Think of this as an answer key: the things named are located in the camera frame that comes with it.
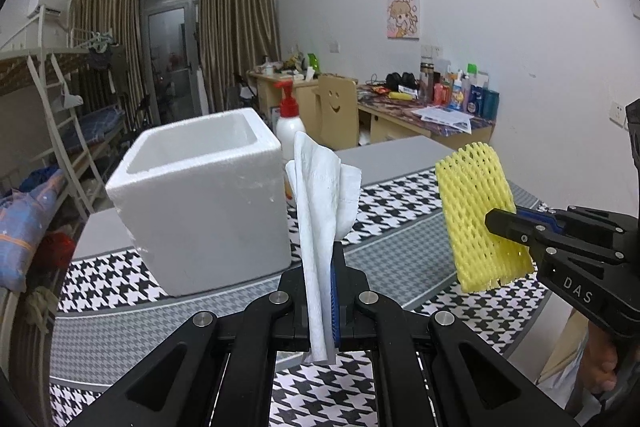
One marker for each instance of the white wall socket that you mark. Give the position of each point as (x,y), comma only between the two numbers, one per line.
(618,113)

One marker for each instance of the cardboard box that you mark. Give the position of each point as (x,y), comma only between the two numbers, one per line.
(562,347)

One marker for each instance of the white paper tissue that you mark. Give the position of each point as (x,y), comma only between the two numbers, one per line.
(315,227)

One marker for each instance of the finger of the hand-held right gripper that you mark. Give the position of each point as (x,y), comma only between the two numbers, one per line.
(505,224)
(590,219)

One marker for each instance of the person's right hand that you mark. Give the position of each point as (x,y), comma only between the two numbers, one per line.
(597,359)

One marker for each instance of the blue patterned bedding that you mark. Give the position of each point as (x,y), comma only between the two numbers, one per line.
(25,227)

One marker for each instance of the hanging dark clothes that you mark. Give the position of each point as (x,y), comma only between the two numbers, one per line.
(100,56)

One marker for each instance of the cluster of toiletry bottles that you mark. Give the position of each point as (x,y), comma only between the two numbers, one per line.
(460,92)

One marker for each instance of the brown curtain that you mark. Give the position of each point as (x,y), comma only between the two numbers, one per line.
(105,52)
(240,32)

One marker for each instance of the white pump lotion bottle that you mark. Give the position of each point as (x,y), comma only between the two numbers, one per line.
(290,127)

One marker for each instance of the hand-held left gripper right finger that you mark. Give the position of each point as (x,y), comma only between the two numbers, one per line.
(336,297)

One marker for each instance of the white paper sheets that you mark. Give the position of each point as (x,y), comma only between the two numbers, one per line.
(445,117)

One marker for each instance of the white metal bunk bed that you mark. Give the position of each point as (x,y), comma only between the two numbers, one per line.
(20,67)

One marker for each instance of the houndstooth tablecloth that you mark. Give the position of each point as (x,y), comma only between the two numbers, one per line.
(400,247)

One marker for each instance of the wooden smiley chair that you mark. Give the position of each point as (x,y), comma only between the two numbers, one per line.
(336,112)

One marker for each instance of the red cloth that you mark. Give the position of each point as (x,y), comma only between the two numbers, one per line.
(57,252)

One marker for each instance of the wooden desk with patterned top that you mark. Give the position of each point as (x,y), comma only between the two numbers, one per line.
(395,124)

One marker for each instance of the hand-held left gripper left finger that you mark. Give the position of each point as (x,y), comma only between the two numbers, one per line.
(295,307)

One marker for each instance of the white foam box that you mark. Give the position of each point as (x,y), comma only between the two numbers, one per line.
(200,217)

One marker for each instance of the glass balcony door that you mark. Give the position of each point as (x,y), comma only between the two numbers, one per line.
(172,47)

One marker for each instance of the light wooden desk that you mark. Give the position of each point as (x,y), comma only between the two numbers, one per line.
(265,94)

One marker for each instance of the yellow foam net sleeve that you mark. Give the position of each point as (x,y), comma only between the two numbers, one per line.
(475,207)

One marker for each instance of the cartoon wall poster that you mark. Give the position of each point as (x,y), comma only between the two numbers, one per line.
(403,18)

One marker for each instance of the green bottle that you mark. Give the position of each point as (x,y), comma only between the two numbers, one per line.
(312,64)

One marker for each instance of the white air conditioner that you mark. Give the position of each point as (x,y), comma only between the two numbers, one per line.
(45,3)

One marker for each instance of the blue mattress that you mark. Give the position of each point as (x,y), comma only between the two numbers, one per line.
(100,124)

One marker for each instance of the yellow tube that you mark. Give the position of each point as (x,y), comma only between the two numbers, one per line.
(401,96)

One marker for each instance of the black headphones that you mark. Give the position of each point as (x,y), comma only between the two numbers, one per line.
(401,82)

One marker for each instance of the white bunk ladder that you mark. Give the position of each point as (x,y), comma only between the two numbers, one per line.
(60,132)

